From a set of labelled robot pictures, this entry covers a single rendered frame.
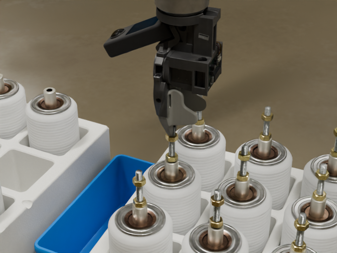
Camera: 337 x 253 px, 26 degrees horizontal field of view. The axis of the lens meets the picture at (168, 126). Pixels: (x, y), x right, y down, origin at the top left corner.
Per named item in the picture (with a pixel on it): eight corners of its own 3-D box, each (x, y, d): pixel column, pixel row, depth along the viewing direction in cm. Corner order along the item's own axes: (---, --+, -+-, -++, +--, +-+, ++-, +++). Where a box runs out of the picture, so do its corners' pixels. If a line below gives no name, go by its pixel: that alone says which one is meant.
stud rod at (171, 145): (168, 168, 116) (168, 129, 111) (168, 164, 116) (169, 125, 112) (174, 168, 116) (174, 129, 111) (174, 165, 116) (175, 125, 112)
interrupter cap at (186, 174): (163, 157, 121) (163, 154, 121) (203, 171, 118) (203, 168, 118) (139, 181, 116) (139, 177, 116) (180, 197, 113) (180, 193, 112)
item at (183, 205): (161, 233, 132) (161, 151, 122) (208, 251, 128) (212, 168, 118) (133, 265, 125) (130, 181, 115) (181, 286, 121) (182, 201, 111)
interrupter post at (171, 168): (168, 170, 118) (168, 153, 117) (181, 174, 117) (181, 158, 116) (161, 178, 117) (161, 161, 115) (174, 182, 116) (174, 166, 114)
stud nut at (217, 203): (208, 205, 100) (208, 200, 99) (212, 197, 101) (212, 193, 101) (221, 208, 99) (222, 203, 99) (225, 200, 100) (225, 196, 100)
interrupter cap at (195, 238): (253, 246, 103) (253, 243, 103) (211, 269, 100) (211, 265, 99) (218, 218, 109) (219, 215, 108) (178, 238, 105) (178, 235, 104)
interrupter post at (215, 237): (226, 244, 104) (228, 226, 102) (213, 250, 103) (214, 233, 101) (216, 234, 106) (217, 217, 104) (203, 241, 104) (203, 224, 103)
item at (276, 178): (241, 211, 137) (247, 131, 127) (290, 226, 134) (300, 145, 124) (221, 242, 130) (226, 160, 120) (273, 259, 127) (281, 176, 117)
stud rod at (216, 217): (211, 234, 103) (212, 192, 99) (213, 229, 104) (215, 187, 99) (217, 235, 103) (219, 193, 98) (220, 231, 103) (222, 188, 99)
